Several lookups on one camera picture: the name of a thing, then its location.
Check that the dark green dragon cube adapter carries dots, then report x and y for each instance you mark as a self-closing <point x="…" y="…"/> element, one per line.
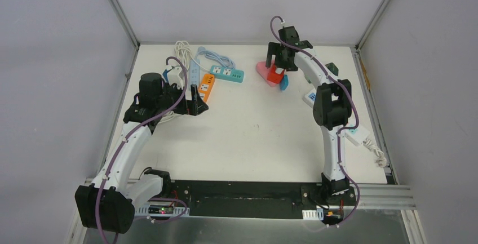
<point x="332" y="68"/>

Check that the white multicolour power strip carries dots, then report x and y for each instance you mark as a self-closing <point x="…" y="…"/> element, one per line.
<point x="358" y="136"/>

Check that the red cube adapter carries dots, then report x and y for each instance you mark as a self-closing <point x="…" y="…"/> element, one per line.
<point x="275" y="74"/>

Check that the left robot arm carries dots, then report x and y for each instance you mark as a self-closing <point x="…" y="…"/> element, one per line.
<point x="109" y="203"/>

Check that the blue small adapter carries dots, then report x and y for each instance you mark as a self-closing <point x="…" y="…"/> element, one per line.
<point x="284" y="82"/>

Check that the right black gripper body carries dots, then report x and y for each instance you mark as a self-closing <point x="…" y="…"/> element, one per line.
<point x="280" y="52"/>

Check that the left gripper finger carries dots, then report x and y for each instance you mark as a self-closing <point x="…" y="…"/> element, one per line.
<point x="197" y="107"/>
<point x="194" y="94"/>

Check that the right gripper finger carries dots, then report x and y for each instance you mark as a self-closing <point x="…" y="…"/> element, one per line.
<point x="282" y="62"/>
<point x="271" y="51"/>

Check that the light blue power strip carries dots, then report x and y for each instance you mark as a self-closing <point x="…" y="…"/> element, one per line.
<point x="194" y="73"/>

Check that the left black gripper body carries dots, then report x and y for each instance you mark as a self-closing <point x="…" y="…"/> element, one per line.
<point x="188" y="105"/>

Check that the teal power strip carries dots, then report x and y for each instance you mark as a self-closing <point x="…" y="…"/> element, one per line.
<point x="226" y="74"/>

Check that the blue cube adapter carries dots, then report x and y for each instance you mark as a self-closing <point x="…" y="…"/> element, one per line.
<point x="164" y="74"/>

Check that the orange power strip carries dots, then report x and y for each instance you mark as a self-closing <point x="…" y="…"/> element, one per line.
<point x="206" y="86"/>

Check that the pink triangular power strip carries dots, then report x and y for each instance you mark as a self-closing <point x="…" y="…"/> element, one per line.
<point x="263" y="71"/>

